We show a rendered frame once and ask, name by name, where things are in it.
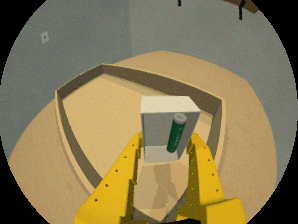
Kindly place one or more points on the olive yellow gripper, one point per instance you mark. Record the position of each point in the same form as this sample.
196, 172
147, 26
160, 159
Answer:
113, 199

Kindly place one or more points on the tan shallow tray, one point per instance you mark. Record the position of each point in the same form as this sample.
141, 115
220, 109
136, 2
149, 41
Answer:
98, 113

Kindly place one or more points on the green battery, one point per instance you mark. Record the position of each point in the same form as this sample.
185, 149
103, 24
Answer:
178, 125

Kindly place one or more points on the white box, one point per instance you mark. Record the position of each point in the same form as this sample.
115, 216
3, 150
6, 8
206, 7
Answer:
157, 113

